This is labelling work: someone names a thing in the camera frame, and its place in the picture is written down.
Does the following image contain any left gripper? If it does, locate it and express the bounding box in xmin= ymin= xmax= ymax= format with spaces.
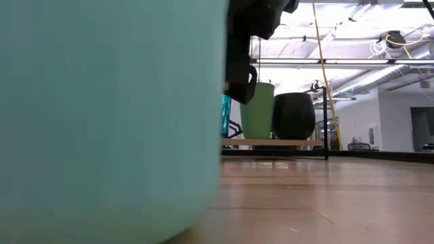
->
xmin=222 ymin=0 xmax=301 ymax=106

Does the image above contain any green plastic cup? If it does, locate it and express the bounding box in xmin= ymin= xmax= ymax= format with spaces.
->
xmin=239 ymin=81 xmax=276 ymax=140

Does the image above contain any blue faceted plastic tumbler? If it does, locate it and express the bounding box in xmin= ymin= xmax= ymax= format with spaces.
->
xmin=222 ymin=94 xmax=233 ymax=139

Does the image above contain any dark mug yellow inside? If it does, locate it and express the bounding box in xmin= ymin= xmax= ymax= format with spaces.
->
xmin=271 ymin=91 xmax=317 ymax=141

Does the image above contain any light blue ceramic mug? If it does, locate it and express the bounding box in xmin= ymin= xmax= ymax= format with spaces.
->
xmin=0 ymin=0 xmax=229 ymax=244

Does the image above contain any fluorescent ceiling light strip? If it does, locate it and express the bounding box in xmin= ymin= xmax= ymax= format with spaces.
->
xmin=250 ymin=58 xmax=434 ymax=66

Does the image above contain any black office chair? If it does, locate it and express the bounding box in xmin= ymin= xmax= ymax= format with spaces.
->
xmin=347 ymin=142 xmax=372 ymax=151

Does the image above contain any dark glass door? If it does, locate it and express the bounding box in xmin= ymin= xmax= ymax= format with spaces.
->
xmin=410 ymin=107 xmax=434 ymax=153

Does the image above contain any yellow hanging cable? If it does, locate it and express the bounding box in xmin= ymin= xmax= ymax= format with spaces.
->
xmin=311 ymin=0 xmax=344 ymax=151

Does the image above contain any silver flexible air duct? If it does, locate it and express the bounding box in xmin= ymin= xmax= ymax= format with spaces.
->
xmin=334 ymin=64 xmax=434 ymax=99

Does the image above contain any black ceiling cable reel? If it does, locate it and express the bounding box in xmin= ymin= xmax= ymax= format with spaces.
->
xmin=385 ymin=30 xmax=407 ymax=49

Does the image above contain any black metal table frame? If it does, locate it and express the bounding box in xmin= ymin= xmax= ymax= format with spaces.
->
xmin=222 ymin=148 xmax=434 ymax=164

